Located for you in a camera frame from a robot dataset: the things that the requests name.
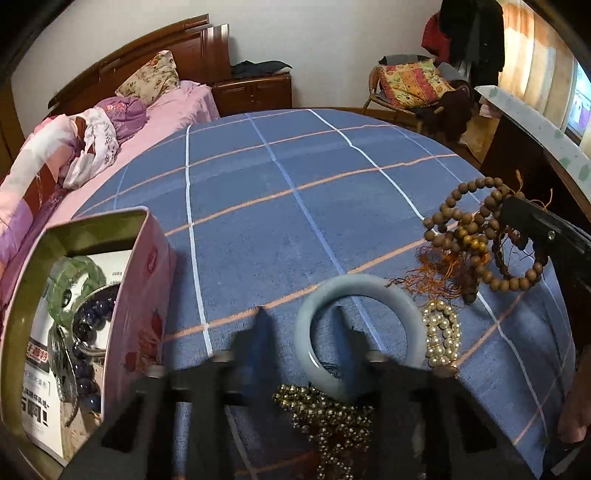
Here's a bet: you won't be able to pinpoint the pale blue jade bangle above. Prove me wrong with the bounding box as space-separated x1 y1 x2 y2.
294 274 427 402

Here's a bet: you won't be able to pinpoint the white patterned garment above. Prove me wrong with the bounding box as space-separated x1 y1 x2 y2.
63 107 119 190

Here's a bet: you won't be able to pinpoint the printed paper liner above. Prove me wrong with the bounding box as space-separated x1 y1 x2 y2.
21 250 131 466

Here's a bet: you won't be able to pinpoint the dark purple bead bracelet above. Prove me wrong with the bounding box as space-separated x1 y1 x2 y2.
68 285 122 414

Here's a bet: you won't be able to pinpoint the metallic bead chain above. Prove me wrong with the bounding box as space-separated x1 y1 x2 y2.
271 383 376 480

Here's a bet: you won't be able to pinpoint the pink bed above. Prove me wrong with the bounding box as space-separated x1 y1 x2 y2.
0 80 221 305

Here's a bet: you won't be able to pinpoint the hanging dark coats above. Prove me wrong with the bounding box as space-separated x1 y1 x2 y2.
422 0 505 87

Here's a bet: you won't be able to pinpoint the desk with patterned cover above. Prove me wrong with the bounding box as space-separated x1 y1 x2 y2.
476 86 590 231

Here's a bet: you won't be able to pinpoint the wooden nightstand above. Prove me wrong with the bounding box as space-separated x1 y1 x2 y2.
211 73 293 117

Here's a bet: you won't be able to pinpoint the dark clothes on nightstand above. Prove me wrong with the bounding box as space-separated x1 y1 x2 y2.
230 60 293 80

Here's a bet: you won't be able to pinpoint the striped patchwork quilt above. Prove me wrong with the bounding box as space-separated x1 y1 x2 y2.
1 115 84 267

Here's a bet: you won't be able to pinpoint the brown wooden bead necklace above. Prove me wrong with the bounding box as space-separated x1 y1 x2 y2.
396 174 553 305

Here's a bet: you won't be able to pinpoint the right hand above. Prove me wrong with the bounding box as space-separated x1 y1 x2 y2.
558 350 591 444

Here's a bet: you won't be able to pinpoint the floral pillow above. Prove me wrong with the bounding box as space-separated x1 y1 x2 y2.
115 50 180 107

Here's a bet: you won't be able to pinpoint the wooden headboard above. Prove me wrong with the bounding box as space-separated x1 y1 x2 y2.
47 14 231 114

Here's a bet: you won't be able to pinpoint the green jade segment bracelet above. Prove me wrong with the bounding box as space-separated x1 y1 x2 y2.
45 254 108 326

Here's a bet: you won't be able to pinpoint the pearl bracelet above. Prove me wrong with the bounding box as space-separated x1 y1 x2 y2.
420 299 463 370

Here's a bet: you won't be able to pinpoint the chair with colourful cushion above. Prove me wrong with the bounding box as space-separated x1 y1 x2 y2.
362 58 473 141

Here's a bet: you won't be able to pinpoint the blue plaid tablecloth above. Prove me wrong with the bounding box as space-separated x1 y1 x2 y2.
78 109 575 475

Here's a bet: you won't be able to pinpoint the purple folded garment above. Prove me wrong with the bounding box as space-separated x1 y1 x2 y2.
95 96 147 143

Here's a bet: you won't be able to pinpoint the gold tin box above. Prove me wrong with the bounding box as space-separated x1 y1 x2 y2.
1 207 176 479

